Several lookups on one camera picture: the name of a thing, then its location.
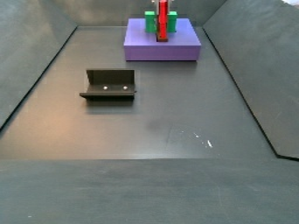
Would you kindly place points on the brown rectangular block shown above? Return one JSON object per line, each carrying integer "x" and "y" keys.
{"x": 162, "y": 38}

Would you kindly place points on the red cylindrical peg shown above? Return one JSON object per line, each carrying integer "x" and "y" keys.
{"x": 162, "y": 18}

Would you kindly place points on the purple board base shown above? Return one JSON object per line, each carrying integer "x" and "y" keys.
{"x": 142, "y": 47}

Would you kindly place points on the green block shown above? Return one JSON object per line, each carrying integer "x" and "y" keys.
{"x": 150, "y": 22}
{"x": 171, "y": 23}

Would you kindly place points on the green block right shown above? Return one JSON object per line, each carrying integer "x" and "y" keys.
{"x": 171, "y": 23}

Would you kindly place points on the black angled bracket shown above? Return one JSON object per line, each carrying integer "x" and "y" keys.
{"x": 110, "y": 84}

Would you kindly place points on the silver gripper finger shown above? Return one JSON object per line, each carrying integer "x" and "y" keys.
{"x": 155, "y": 2}
{"x": 169, "y": 4}

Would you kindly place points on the green block left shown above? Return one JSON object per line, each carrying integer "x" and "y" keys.
{"x": 150, "y": 22}

